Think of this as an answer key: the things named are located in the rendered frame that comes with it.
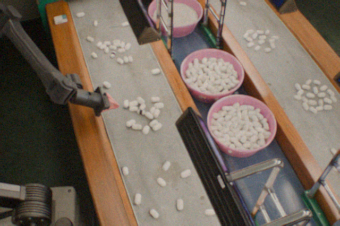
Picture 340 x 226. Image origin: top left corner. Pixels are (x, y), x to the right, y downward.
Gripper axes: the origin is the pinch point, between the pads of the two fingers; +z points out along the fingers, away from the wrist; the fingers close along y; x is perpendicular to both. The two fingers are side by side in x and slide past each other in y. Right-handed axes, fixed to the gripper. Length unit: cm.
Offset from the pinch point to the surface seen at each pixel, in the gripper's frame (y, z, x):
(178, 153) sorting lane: -24.4, 15.3, -6.3
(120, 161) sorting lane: -20.9, -0.5, 6.9
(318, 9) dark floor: 110, 204, -66
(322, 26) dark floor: 89, 196, -60
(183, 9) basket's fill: 54, 41, -26
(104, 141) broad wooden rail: -12.0, -4.6, 7.6
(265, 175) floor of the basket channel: -41, 42, -20
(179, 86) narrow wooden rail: 3.4, 22.2, -15.0
